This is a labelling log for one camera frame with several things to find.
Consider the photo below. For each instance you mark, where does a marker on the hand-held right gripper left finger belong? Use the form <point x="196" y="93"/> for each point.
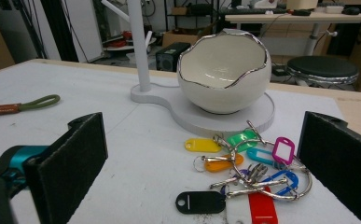
<point x="66" y="168"/>

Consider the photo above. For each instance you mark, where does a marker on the black round stool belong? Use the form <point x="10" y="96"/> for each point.
<point x="322" y="67"/>

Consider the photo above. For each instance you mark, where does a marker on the small cardboard box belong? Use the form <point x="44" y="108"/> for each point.
<point x="175" y="39"/>

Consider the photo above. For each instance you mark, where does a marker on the white desk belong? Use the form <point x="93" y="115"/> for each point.
<point x="293" y="17"/>

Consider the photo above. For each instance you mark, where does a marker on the white stand with pole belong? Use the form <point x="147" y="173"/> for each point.
<point x="187" y="115"/>

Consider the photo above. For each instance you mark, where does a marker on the white round table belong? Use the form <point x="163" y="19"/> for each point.
<point x="119" y="46"/>

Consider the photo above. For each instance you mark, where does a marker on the white panel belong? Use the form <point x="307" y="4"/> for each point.
<point x="85" y="28"/>

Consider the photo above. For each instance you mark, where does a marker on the black computer mouse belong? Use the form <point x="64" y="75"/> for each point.
<point x="351" y="11"/>

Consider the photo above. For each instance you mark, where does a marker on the black keyboard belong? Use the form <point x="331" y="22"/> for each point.
<point x="252" y="11"/>

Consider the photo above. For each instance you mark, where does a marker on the black computer tower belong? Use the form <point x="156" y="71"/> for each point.
<point x="172" y="56"/>

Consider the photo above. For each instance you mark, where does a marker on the white eggshell-shaped bowl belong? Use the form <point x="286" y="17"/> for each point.
<point x="224" y="93"/>

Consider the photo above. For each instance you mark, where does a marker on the flat black device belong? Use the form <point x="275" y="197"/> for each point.
<point x="280" y="71"/>

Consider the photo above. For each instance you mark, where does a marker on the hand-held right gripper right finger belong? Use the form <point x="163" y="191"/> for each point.
<point x="340" y="165"/>

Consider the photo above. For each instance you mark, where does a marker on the white mat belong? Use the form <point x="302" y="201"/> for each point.
<point x="75" y="87"/>

